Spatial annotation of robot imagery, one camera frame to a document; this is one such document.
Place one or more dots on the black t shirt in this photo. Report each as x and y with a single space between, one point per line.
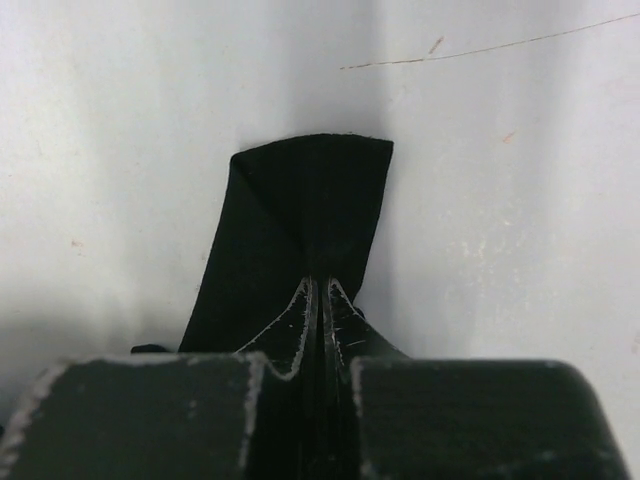
302 207

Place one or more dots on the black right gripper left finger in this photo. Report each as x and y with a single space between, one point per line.
285 341

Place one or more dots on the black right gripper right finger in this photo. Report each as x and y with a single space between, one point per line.
348 334

